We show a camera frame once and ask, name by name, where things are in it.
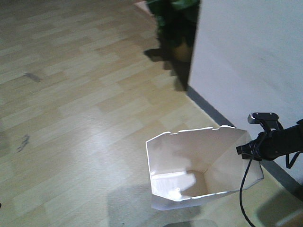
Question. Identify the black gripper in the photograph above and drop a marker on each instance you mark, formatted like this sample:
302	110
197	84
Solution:
263	147

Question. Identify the white plastic trash bin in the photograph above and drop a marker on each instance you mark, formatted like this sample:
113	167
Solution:
193	167

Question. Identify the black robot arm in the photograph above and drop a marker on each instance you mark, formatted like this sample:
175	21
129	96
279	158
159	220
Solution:
275	142

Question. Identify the green potted plant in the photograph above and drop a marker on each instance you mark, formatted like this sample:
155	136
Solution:
176	22

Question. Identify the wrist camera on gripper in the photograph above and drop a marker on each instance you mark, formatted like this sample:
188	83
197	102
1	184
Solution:
262	118

